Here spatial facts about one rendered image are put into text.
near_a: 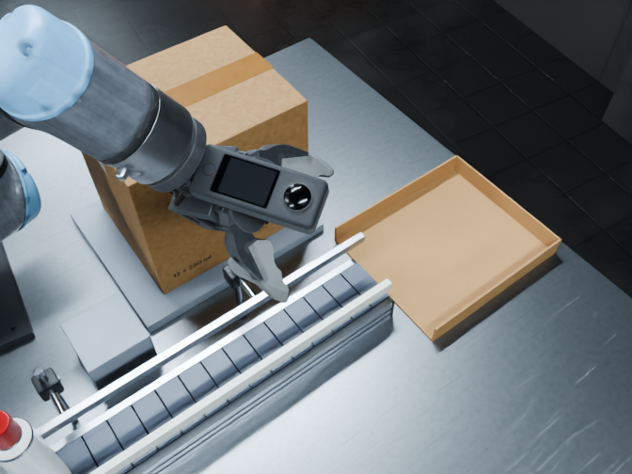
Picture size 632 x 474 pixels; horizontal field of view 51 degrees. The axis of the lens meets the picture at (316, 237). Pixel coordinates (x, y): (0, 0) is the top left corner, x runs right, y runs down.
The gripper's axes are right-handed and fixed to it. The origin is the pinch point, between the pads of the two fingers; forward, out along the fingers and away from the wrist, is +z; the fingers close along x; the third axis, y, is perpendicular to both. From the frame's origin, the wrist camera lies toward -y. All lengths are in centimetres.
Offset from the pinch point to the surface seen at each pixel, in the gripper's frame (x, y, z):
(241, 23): -126, 187, 115
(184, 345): 15.5, 25.7, 11.1
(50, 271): 12, 64, 9
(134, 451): 30.7, 25.6, 9.4
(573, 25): -160, 62, 181
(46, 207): 1, 74, 9
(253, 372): 15.9, 19.7, 19.9
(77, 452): 34.0, 34.2, 7.5
